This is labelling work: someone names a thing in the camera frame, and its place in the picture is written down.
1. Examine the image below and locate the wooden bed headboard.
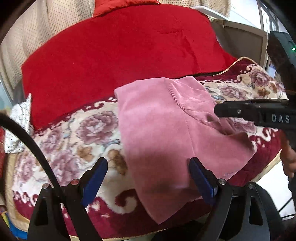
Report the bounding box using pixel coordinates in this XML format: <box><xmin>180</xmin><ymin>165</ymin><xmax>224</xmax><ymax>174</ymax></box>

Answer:
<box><xmin>211</xmin><ymin>19</ymin><xmax>268</xmax><ymax>68</ymax></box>

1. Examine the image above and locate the person's right hand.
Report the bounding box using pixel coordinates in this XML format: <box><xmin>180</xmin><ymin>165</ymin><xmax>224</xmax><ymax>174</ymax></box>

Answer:
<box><xmin>280</xmin><ymin>133</ymin><xmax>296</xmax><ymax>178</ymax></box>

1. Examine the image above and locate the floral plush blanket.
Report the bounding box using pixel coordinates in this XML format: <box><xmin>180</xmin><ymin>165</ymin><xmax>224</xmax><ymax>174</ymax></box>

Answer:
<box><xmin>6</xmin><ymin>57</ymin><xmax>284</xmax><ymax>240</ymax></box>

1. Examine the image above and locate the pink corduroy zip jacket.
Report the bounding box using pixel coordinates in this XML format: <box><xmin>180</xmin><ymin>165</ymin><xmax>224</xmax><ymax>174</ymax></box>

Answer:
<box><xmin>114</xmin><ymin>76</ymin><xmax>254</xmax><ymax>223</ymax></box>

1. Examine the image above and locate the beige dotted curtain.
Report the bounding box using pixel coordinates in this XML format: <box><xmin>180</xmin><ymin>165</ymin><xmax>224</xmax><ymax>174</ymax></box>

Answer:
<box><xmin>0</xmin><ymin>0</ymin><xmax>232</xmax><ymax>103</ymax></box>

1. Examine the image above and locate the black cable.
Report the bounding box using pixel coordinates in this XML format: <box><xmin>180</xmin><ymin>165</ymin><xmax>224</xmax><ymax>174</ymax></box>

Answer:
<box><xmin>0</xmin><ymin>113</ymin><xmax>103</xmax><ymax>241</ymax></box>

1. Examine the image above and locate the red quilt on sofa back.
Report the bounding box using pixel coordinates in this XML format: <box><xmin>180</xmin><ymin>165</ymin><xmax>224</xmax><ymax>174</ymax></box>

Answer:
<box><xmin>22</xmin><ymin>4</ymin><xmax>235</xmax><ymax>128</ymax></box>

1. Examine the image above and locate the white black patterned pillow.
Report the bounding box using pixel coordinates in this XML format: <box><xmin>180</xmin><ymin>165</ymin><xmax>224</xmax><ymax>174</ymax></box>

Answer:
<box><xmin>4</xmin><ymin>93</ymin><xmax>33</xmax><ymax>154</ymax></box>

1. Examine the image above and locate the red cushion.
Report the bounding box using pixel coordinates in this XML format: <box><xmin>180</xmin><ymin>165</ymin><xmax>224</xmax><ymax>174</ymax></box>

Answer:
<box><xmin>93</xmin><ymin>0</ymin><xmax>160</xmax><ymax>18</ymax></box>

